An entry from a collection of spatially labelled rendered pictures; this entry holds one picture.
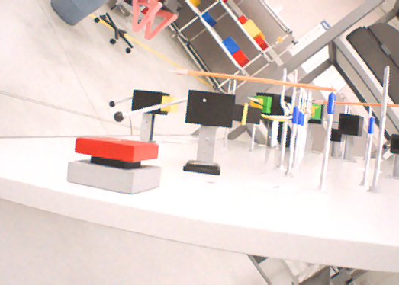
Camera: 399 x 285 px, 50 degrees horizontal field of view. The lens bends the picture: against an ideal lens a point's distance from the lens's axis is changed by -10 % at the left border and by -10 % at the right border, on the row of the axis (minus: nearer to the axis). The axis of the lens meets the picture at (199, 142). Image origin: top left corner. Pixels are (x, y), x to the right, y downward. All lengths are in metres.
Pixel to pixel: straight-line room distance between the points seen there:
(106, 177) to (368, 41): 1.35
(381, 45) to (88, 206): 1.40
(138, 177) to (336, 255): 0.15
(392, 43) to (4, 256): 1.36
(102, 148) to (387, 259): 0.21
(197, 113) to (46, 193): 0.28
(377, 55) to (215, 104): 1.10
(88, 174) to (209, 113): 0.25
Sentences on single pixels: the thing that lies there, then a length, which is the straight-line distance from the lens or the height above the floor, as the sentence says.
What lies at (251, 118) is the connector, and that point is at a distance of 0.57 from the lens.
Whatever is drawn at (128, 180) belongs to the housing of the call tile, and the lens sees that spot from 0.33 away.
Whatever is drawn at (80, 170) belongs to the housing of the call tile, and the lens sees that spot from 0.35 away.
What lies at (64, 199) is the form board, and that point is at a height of 1.06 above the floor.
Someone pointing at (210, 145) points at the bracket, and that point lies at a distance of 0.57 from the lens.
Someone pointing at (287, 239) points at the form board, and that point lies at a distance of 0.27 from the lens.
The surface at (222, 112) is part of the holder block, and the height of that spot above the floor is 1.14.
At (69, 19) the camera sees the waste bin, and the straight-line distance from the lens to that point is 4.25.
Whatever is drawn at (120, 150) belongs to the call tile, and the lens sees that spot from 0.34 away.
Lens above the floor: 1.23
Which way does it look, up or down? 14 degrees down
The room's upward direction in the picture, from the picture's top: 53 degrees clockwise
